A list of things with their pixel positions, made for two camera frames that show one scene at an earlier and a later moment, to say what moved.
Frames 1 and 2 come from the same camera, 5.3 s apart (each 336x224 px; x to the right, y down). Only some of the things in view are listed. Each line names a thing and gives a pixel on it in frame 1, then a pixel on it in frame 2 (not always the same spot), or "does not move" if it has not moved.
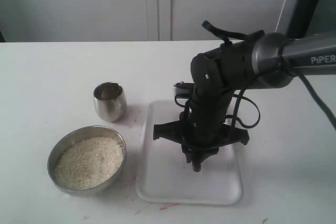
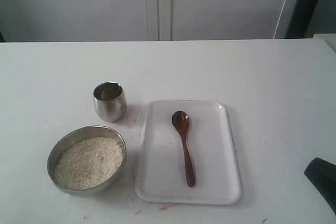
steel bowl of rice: x=86 y=160 does not move
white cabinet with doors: x=95 y=7 does not move
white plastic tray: x=164 y=175 does not move
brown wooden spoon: x=196 y=164 -> x=181 y=120
